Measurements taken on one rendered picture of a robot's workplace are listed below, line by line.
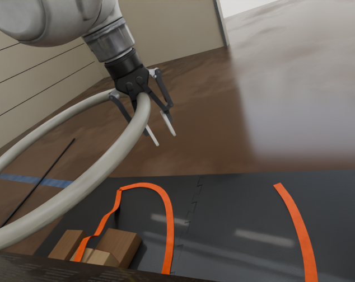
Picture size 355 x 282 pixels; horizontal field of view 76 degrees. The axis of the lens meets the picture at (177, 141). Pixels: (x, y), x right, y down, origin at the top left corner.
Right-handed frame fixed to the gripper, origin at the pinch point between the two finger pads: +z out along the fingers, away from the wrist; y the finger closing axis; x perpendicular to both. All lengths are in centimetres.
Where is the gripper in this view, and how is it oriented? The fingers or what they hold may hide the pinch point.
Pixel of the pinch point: (159, 128)
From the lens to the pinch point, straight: 59.5
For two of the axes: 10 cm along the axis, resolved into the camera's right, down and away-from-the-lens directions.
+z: 3.9, 7.5, 5.3
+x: 3.2, 4.3, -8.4
